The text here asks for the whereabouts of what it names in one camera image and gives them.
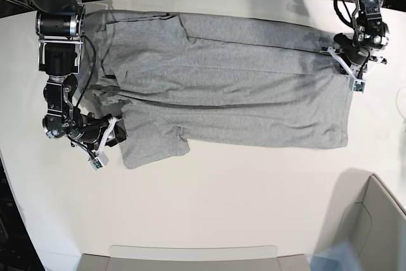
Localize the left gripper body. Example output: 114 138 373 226
320 33 388 81

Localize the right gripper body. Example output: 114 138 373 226
67 113 124 157

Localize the grey T-shirt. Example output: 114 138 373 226
84 10 352 169

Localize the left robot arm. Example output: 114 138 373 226
326 0 390 84

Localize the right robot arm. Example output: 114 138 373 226
32 0 126 161

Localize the grey bin front edge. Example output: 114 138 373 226
77 245 310 270

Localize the grey cardboard box right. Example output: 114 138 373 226
341 175 405 270

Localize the blue translucent bag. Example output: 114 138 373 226
307 242 362 271

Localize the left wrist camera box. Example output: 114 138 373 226
350 79 366 93

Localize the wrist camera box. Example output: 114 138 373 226
88 154 109 171
350 79 366 93

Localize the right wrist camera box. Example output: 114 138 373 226
88 154 109 171

